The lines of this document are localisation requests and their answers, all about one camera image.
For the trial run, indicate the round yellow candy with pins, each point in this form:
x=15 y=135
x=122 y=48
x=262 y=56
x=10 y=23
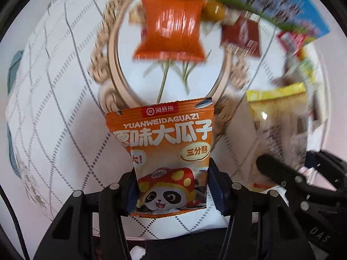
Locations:
x=214 y=10

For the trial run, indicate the white floral printed tablecloth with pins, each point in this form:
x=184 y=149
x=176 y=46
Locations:
x=67 y=113

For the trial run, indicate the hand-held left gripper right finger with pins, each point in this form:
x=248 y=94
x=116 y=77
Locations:
x=217 y=192

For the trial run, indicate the orange panda print seed packet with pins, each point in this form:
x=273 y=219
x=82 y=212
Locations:
x=162 y=146

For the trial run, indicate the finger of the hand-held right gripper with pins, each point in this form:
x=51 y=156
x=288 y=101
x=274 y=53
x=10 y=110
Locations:
x=329 y=157
x=273 y=166

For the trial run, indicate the yellow clear snack packet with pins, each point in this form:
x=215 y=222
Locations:
x=273 y=119

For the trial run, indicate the bright red snack packet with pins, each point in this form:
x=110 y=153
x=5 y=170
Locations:
x=294 y=40

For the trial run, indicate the blue grey object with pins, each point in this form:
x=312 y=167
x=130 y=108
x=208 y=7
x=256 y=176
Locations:
x=15 y=70

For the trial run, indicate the plain orange snack packet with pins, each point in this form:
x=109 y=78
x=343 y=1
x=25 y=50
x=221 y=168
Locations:
x=170 y=27

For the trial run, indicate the green blue milk carton box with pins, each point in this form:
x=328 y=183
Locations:
x=284 y=2

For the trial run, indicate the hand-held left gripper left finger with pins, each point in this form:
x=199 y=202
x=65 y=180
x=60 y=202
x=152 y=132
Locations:
x=132 y=188

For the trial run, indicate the dark red snack packet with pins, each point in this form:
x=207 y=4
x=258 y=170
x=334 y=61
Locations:
x=241 y=35

